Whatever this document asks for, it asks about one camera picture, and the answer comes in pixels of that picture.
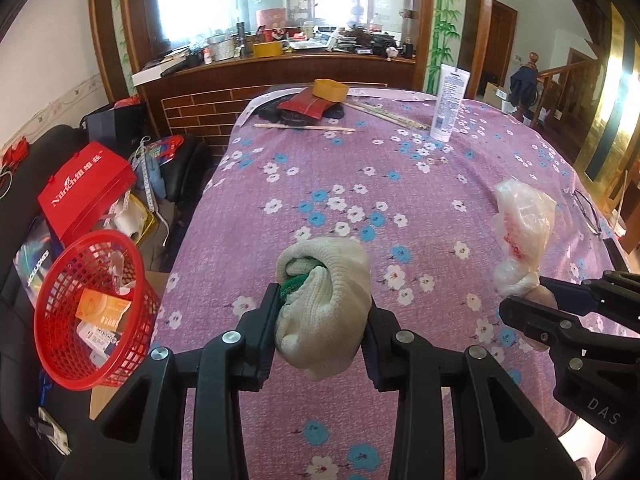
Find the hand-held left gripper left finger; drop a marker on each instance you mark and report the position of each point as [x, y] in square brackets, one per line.
[267, 325]

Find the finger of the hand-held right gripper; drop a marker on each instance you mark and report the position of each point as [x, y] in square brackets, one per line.
[562, 290]
[535, 317]

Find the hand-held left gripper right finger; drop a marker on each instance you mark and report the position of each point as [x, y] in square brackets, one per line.
[372, 355]

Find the white knitted glove ball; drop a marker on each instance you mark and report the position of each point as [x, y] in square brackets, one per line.
[325, 300]

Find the clear plastic bag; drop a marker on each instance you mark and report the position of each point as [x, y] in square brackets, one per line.
[525, 230]

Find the red plastic basket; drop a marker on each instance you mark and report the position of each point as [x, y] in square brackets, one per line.
[135, 340]

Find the orange medicine box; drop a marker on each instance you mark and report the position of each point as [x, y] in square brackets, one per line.
[102, 307]

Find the black phone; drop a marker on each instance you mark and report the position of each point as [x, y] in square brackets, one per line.
[617, 255]

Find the eyeglasses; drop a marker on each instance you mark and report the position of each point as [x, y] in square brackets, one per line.
[587, 210]

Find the brown cardboard box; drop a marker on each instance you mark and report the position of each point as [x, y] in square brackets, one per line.
[157, 282]

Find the purple floral tablecloth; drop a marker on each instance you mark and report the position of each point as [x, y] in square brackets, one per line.
[350, 180]

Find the wooden stair railing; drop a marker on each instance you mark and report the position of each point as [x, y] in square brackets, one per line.
[565, 90]

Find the wooden chopsticks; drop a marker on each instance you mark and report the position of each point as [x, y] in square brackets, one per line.
[305, 127]

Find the dark jacket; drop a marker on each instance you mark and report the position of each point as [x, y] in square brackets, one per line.
[525, 85]

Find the black pouch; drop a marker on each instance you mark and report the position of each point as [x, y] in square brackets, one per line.
[295, 117]

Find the white lotion tube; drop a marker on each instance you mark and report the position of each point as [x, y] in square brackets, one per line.
[450, 105]

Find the white paper strip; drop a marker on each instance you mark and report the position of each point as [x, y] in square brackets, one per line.
[247, 107]

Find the red pouch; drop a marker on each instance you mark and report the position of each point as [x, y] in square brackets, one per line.
[305, 105]

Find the red cardboard box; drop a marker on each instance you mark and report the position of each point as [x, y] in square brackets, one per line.
[85, 190]

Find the white power strip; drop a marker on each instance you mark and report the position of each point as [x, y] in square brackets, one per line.
[52, 427]

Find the bamboo sticks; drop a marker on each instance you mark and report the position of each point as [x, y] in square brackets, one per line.
[390, 115]

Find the yellow tape roll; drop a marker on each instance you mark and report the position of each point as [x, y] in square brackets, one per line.
[330, 89]

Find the brown wooden door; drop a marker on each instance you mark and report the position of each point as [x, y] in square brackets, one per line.
[500, 40]

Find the black paper bag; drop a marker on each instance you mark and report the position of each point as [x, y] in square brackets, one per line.
[112, 117]

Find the yellow mug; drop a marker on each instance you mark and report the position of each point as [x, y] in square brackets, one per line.
[267, 49]

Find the flat white box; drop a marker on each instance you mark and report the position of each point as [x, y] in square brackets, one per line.
[150, 74]

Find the black sofa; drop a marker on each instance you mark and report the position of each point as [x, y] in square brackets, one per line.
[55, 140]

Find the bamboo wall painting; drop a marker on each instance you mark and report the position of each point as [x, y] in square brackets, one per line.
[445, 25]

